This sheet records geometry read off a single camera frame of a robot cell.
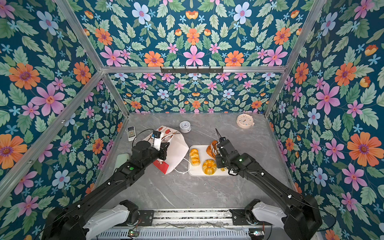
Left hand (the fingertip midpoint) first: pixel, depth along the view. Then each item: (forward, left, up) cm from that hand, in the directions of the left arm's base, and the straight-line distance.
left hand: (170, 140), depth 77 cm
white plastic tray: (-5, -16, -21) cm, 27 cm away
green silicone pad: (+1, +34, -19) cm, 39 cm away
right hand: (-7, -25, -9) cm, 28 cm away
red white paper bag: (+4, -1, -15) cm, 16 cm away
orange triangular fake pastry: (+2, -23, -14) cm, 27 cm away
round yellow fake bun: (-7, -21, -20) cm, 30 cm away
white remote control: (+23, +34, -22) cm, 46 cm away
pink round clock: (+27, -51, -20) cm, 61 cm away
